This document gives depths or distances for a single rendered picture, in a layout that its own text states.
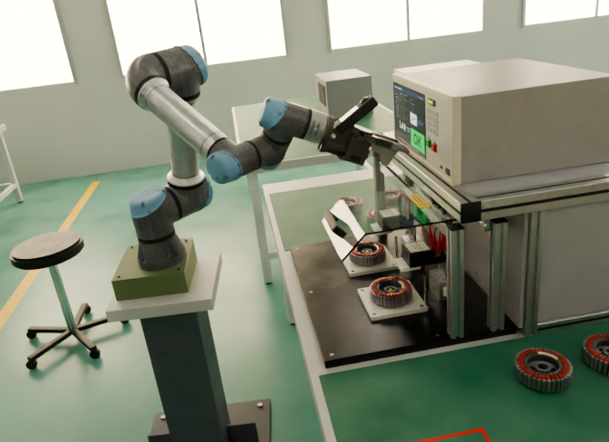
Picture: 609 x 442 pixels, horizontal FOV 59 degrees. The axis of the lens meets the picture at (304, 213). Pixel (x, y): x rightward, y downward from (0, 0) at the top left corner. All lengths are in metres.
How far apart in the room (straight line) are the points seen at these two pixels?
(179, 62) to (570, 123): 0.98
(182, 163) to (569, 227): 1.06
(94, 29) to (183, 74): 4.56
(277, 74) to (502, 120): 4.85
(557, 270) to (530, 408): 0.34
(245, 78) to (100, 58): 1.48
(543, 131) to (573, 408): 0.59
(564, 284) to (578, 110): 0.40
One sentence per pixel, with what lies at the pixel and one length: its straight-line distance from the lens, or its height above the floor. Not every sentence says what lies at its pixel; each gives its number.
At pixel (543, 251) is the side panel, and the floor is 0.96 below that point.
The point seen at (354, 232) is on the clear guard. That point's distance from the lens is 1.21.
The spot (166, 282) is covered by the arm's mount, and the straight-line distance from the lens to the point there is 1.71.
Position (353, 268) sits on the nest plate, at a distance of 1.63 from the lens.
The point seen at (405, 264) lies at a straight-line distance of 1.43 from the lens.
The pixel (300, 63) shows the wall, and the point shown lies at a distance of 6.03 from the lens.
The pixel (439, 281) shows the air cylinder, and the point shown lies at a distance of 1.47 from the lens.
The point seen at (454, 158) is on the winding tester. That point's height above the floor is 1.18.
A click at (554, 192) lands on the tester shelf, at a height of 1.11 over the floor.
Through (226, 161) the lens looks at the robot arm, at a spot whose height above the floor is 1.23.
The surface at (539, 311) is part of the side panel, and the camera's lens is 1.41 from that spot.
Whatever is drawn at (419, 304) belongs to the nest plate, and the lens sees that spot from 1.45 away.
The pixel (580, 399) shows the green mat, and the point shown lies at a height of 0.75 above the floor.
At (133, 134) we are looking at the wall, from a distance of 6.15.
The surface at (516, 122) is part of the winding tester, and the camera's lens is 1.31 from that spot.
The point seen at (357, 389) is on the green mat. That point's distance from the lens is 1.24.
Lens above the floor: 1.55
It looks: 22 degrees down
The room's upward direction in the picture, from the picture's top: 7 degrees counter-clockwise
